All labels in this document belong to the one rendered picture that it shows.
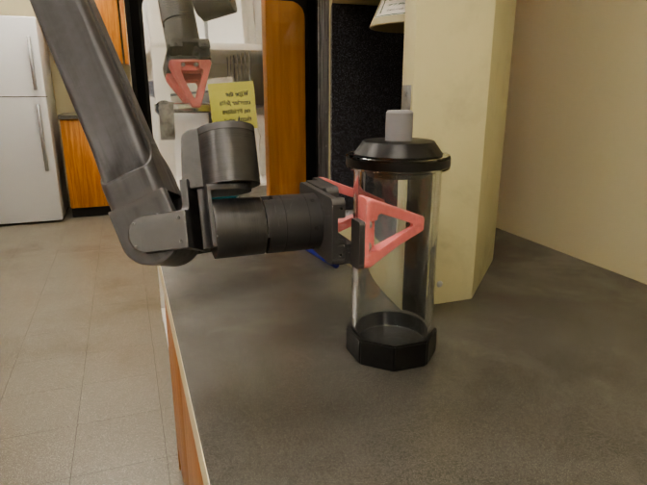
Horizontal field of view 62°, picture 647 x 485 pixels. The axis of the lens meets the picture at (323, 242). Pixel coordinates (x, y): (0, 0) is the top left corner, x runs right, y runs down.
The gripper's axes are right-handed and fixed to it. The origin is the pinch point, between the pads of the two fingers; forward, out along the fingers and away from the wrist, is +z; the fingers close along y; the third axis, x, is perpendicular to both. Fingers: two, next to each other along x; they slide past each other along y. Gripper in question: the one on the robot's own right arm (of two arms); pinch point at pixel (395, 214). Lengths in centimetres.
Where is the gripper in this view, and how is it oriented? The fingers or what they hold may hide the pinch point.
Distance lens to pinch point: 58.8
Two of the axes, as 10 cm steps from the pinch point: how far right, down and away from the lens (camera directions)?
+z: 9.4, -0.9, 3.2
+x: 0.0, 9.6, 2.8
